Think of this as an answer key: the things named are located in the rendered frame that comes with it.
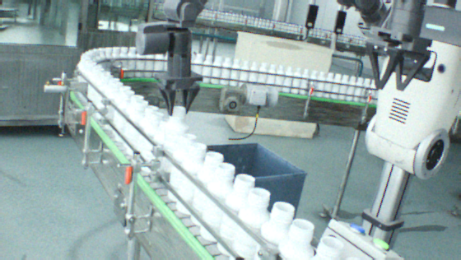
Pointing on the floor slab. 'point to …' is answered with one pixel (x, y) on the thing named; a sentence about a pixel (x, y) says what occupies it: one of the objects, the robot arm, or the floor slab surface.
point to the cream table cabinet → (259, 51)
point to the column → (280, 11)
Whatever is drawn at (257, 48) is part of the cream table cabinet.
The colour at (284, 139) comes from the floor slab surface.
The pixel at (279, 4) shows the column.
